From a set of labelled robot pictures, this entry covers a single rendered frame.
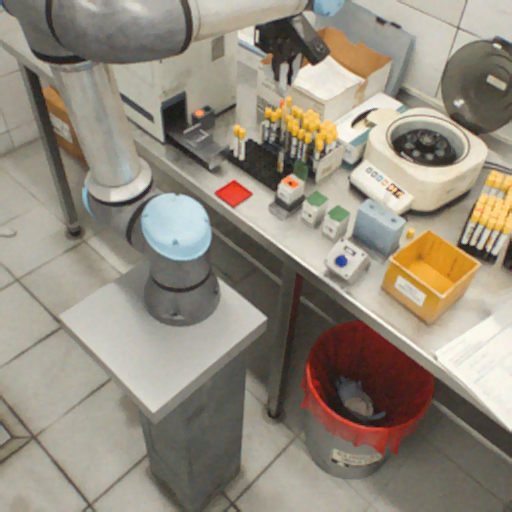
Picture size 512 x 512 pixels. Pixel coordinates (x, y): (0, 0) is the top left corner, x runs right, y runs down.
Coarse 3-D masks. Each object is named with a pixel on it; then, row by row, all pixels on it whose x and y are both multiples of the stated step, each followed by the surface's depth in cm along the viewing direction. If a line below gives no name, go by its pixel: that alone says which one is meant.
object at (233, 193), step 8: (232, 184) 149; (240, 184) 148; (216, 192) 146; (224, 192) 147; (232, 192) 147; (240, 192) 147; (248, 192) 147; (224, 200) 145; (232, 200) 145; (240, 200) 145
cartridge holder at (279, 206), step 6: (276, 198) 142; (300, 198) 142; (270, 204) 143; (276, 204) 143; (282, 204) 142; (288, 204) 140; (294, 204) 142; (300, 204) 144; (276, 210) 142; (282, 210) 142; (288, 210) 141; (294, 210) 143; (282, 216) 141; (288, 216) 142
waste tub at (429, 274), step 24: (432, 240) 129; (408, 264) 133; (432, 264) 133; (456, 264) 127; (480, 264) 123; (384, 288) 129; (408, 288) 123; (432, 288) 118; (456, 288) 121; (432, 312) 121
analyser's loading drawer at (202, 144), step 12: (168, 120) 158; (180, 120) 158; (168, 132) 155; (180, 132) 155; (192, 132) 152; (204, 132) 154; (192, 144) 151; (204, 144) 151; (216, 144) 153; (228, 144) 150; (204, 156) 150; (216, 156) 148; (228, 156) 152
